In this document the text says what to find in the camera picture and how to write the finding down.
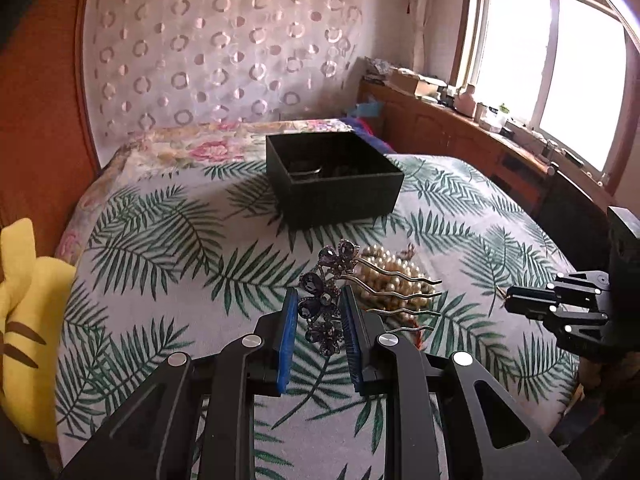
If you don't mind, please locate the purple rhinestone hair comb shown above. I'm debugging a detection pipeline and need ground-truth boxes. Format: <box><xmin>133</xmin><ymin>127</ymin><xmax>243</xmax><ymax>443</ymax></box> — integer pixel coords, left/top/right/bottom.
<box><xmin>298</xmin><ymin>240</ymin><xmax>445</xmax><ymax>358</ymax></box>

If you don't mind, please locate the circle-pattern sheer curtain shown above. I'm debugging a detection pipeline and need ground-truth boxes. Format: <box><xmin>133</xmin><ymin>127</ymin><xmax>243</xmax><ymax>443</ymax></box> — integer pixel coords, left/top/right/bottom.
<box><xmin>82</xmin><ymin>0</ymin><xmax>416</xmax><ymax>143</ymax></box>

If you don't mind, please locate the floral bedspread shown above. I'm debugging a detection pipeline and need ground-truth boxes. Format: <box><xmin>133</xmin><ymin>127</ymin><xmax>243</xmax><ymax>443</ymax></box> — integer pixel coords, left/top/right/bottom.
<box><xmin>54</xmin><ymin>119</ymin><xmax>363</xmax><ymax>266</ymax></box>

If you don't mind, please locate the pale green jade bangle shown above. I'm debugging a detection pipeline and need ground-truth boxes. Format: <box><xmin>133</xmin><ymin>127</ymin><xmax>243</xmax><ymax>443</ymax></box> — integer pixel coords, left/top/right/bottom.
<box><xmin>287</xmin><ymin>159</ymin><xmax>326</xmax><ymax>181</ymax></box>

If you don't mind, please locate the open cardboard box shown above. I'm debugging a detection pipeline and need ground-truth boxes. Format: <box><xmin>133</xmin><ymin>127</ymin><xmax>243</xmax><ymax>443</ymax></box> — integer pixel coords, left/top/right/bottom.
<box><xmin>390</xmin><ymin>69</ymin><xmax>443</xmax><ymax>97</ymax></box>

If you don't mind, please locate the dark blue red-edged blanket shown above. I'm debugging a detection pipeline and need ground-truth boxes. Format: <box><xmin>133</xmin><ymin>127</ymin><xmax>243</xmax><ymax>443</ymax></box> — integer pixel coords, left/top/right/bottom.
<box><xmin>340</xmin><ymin>116</ymin><xmax>396</xmax><ymax>153</ymax></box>

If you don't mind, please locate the teal plastic bag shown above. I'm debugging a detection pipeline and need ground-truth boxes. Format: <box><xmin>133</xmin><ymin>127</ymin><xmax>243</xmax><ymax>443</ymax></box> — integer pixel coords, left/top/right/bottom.
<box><xmin>345</xmin><ymin>101</ymin><xmax>383</xmax><ymax>123</ymax></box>

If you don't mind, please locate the yellow plush toy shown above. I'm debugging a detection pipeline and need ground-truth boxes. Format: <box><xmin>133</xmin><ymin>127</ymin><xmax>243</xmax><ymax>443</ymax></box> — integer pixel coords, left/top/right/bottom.
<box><xmin>0</xmin><ymin>217</ymin><xmax>78</xmax><ymax>443</ymax></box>

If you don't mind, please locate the window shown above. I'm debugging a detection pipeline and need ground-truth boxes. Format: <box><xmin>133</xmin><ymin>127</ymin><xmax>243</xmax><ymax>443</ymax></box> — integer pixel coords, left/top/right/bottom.
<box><xmin>452</xmin><ymin>0</ymin><xmax>640</xmax><ymax>196</ymax></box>

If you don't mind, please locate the patterned cloth bundle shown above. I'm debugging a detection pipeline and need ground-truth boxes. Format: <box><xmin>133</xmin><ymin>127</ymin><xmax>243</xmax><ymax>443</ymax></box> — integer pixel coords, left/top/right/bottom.
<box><xmin>365</xmin><ymin>57</ymin><xmax>396</xmax><ymax>83</ymax></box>

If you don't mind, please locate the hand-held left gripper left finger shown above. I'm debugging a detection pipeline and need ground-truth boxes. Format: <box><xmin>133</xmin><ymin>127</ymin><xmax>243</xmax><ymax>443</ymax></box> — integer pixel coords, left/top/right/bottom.
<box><xmin>60</xmin><ymin>287</ymin><xmax>301</xmax><ymax>480</ymax></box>

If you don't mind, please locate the white pearl necklace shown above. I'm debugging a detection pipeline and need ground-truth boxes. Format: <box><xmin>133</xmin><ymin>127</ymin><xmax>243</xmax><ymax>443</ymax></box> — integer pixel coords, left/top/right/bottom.
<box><xmin>357</xmin><ymin>245</ymin><xmax>436</xmax><ymax>318</ymax></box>

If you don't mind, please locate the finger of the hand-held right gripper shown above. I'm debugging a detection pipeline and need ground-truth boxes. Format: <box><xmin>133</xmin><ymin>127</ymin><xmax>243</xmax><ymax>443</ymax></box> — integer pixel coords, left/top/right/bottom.
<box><xmin>505</xmin><ymin>270</ymin><xmax>608</xmax><ymax>321</ymax></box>
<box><xmin>550</xmin><ymin>309</ymin><xmax>611</xmax><ymax>357</ymax></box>

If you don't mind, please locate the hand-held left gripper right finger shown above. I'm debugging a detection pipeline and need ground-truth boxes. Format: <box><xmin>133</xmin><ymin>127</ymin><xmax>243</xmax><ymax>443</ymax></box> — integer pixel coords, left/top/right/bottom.
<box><xmin>339</xmin><ymin>285</ymin><xmax>583</xmax><ymax>480</ymax></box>

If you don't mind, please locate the black cardboard box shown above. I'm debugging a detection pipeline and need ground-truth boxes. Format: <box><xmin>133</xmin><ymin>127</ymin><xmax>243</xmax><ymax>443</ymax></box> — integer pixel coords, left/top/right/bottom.
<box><xmin>265</xmin><ymin>131</ymin><xmax>405</xmax><ymax>231</ymax></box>

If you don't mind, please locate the long wooden cabinet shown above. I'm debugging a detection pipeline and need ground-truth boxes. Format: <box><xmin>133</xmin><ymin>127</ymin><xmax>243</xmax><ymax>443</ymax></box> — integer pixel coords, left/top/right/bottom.
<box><xmin>357</xmin><ymin>80</ymin><xmax>621</xmax><ymax>241</ymax></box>

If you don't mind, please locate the beige wrapped pipe drape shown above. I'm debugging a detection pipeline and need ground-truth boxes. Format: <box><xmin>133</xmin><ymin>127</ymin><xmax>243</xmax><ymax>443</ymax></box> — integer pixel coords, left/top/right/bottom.
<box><xmin>400</xmin><ymin>0</ymin><xmax>438</xmax><ymax>73</ymax></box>

